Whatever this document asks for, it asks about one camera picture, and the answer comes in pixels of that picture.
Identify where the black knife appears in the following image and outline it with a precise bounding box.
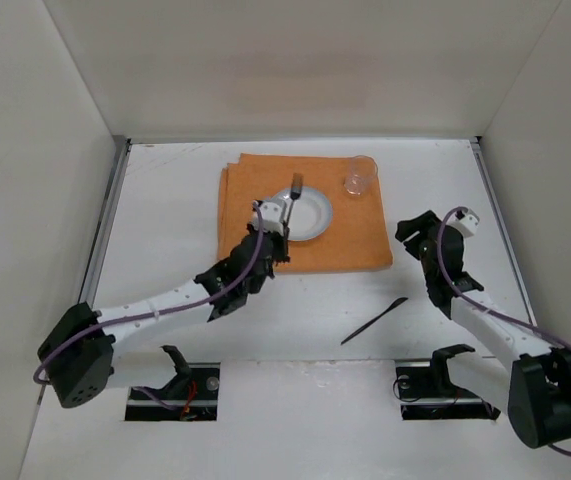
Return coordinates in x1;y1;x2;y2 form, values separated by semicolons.
340;297;409;345

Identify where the orange cloth napkin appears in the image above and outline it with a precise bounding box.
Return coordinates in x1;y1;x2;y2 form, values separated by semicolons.
217;153;393;274

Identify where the black fork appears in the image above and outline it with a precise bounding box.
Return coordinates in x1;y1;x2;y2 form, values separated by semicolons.
285;173;303;237

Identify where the clear plastic cup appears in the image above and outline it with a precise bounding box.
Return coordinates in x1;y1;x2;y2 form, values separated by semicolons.
344;155;378;196

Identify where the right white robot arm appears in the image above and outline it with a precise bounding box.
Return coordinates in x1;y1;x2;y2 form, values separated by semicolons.
395;207;571;451

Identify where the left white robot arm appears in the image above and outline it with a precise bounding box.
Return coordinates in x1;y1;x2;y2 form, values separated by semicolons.
33;226;290;410

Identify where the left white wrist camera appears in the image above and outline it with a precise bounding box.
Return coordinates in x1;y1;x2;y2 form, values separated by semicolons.
250;198;289;236

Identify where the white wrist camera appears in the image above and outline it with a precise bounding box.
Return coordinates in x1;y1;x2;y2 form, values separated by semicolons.
250;198;289;236
450;208;480;238

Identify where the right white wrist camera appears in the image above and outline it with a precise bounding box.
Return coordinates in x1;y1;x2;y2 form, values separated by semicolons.
450;208;480;238

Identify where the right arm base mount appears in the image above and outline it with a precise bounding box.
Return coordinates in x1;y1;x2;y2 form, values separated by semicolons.
392;344;501;421

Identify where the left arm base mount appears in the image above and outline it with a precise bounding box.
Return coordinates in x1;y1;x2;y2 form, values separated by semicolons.
124;345;221;422

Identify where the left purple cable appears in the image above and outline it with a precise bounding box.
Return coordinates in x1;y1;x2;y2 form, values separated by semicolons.
33;199;269;411

